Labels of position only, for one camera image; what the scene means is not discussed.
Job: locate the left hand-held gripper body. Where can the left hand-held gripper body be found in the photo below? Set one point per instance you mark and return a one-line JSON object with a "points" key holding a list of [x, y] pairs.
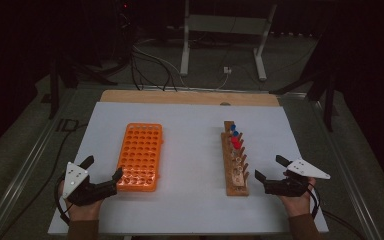
{"points": [[80, 191]]}

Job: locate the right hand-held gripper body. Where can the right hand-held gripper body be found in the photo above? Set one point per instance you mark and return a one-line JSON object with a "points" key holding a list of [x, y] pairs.
{"points": [[286, 186]]}

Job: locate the clear test tube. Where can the clear test tube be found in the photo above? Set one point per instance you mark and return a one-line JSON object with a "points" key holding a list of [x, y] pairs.
{"points": [[236, 154], [237, 162], [238, 169]]}

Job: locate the orange plastic tube rack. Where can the orange plastic tube rack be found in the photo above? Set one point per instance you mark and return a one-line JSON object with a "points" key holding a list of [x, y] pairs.
{"points": [[140, 156]]}

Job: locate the wooden tube rack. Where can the wooden tube rack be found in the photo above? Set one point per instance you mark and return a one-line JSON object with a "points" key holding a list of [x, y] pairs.
{"points": [[228, 166]]}

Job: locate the blue capped test tube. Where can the blue capped test tube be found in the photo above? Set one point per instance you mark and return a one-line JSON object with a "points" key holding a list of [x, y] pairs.
{"points": [[233, 127], [235, 133]]}

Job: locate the person's left hand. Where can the person's left hand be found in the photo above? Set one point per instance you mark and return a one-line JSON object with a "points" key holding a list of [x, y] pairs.
{"points": [[83, 211]]}

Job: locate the person's right hand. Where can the person's right hand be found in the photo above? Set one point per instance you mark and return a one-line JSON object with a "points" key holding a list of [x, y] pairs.
{"points": [[296, 205]]}

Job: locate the black tripod stand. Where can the black tripod stand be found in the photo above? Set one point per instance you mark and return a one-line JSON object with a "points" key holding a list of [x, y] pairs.
{"points": [[54, 96], [329, 106]]}

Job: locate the white board sheet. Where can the white board sheet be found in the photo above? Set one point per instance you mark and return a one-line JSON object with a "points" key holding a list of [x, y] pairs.
{"points": [[193, 150]]}

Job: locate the wooden table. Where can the wooden table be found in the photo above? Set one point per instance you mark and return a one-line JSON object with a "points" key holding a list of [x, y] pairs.
{"points": [[180, 97]]}

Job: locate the white plug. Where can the white plug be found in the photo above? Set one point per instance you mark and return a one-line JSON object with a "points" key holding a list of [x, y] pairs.
{"points": [[227, 70]]}

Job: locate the grey metal stand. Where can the grey metal stand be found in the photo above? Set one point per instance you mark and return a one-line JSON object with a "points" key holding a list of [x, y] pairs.
{"points": [[226, 25]]}

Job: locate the dark equipment rack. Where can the dark equipment rack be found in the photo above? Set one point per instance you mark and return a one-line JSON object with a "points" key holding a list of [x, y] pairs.
{"points": [[124, 20]]}

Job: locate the metal floor rail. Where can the metal floor rail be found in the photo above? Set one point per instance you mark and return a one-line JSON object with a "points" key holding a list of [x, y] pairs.
{"points": [[346, 180], [20, 175], [196, 89]]}

